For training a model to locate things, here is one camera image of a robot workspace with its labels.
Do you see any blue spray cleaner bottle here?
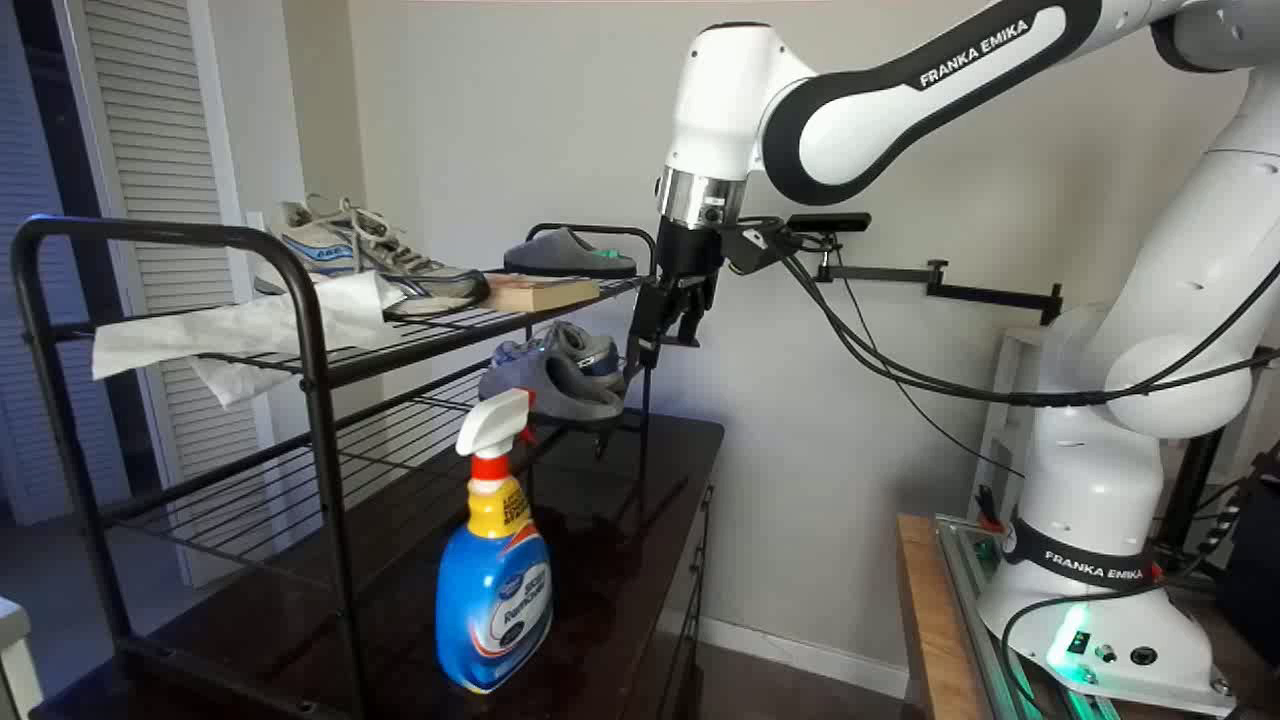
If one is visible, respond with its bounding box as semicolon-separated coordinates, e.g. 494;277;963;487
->
430;389;558;698

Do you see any black metal shoe rack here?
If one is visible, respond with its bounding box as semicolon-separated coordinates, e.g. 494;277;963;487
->
9;214;662;720

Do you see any white framed board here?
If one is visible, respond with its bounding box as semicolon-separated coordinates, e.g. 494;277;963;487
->
966;327;1071;541

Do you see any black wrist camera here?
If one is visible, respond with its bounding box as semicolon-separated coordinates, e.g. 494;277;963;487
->
725;206;874;278

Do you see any white louvred door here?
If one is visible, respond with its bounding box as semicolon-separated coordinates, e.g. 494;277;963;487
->
53;0;311;527

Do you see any grey and blue sneaker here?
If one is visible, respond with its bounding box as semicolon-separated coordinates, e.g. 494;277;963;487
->
474;337;551;408

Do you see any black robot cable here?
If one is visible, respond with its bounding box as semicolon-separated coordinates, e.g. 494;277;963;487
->
777;243;1280;411

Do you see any white crumpled cloth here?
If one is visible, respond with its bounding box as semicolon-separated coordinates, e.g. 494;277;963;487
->
86;271;403;408

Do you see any white and blue sneaker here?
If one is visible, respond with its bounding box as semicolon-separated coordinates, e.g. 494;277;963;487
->
273;195;492;318

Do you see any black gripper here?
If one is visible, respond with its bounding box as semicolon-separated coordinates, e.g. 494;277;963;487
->
628;214;732;372

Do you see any black equipment box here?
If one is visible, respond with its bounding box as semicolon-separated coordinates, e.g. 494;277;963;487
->
1215;448;1280;672

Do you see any dark wooden dresser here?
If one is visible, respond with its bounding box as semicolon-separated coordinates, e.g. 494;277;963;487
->
34;411;728;720

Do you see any light wooden robot table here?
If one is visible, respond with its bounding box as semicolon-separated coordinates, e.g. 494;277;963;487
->
890;510;1280;720

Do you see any grey slipper with green insert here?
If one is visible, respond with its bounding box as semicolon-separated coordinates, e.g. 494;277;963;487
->
501;229;644;283

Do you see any brown hardcover book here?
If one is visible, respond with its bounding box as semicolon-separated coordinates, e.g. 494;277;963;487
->
480;266;608;318

